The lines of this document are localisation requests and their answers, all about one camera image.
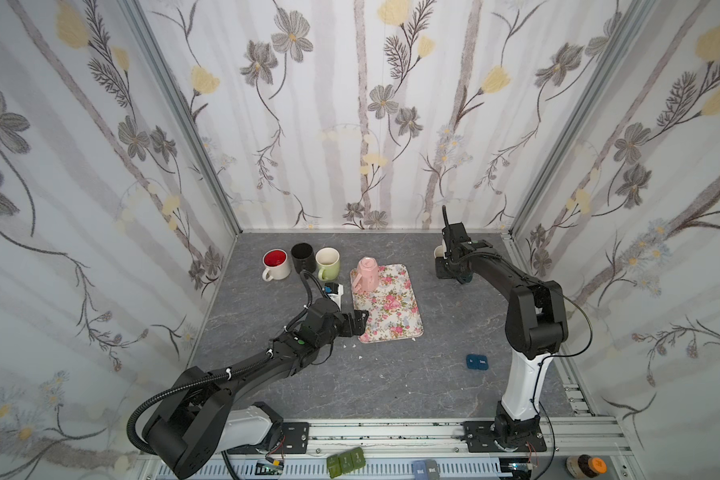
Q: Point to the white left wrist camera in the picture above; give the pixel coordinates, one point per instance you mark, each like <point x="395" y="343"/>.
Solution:
<point x="334" y="291"/>

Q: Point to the orange emergency stop button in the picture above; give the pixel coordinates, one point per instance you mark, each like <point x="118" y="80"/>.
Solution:
<point x="585" y="466"/>

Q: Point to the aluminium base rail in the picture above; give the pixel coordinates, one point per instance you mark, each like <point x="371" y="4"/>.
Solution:
<point x="390" y="447"/>

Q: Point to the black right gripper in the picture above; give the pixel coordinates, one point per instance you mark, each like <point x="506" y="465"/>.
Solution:
<point x="450" y="266"/>

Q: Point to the black mug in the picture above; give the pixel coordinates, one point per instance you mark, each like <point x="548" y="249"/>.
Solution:
<point x="303" y="258"/>

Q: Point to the small blue block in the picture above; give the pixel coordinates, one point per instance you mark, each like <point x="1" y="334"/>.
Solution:
<point x="477" y="362"/>

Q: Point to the blue grey connector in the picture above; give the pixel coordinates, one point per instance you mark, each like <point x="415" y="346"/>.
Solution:
<point x="426" y="469"/>

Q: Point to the dark green mug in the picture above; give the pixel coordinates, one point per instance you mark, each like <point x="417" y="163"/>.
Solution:
<point x="464" y="277"/>

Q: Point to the white mug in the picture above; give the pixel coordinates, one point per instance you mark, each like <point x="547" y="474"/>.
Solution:
<point x="276" y="265"/>

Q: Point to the pink mug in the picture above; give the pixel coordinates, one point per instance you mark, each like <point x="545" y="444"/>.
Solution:
<point x="366" y="279"/>

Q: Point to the floral serving tray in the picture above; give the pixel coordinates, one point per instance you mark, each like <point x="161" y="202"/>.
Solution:
<point x="393" y="309"/>

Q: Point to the green circuit board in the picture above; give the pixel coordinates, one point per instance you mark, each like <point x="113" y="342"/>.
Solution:
<point x="345" y="463"/>

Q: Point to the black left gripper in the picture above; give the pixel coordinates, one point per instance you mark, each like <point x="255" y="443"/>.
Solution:
<point x="348" y="322"/>

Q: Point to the light green mug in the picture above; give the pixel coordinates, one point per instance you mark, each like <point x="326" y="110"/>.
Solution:
<point x="328" y="260"/>

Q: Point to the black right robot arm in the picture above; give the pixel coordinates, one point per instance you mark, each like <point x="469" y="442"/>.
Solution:
<point x="536" y="326"/>

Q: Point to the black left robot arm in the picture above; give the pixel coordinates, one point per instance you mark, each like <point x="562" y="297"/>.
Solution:
<point x="187" y="424"/>

